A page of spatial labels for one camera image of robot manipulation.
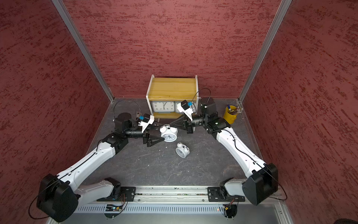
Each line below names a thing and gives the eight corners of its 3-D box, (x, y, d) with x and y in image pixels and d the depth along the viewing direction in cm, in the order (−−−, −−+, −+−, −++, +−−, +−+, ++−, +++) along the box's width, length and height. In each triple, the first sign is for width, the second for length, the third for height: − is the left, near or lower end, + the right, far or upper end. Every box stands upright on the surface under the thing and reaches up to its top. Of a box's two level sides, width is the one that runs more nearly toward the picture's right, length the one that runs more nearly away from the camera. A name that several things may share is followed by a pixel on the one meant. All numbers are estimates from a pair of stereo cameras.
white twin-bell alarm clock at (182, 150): (175, 153, 91) (174, 146, 84) (179, 147, 94) (179, 141, 86) (185, 160, 88) (185, 154, 81) (189, 154, 91) (189, 147, 83)
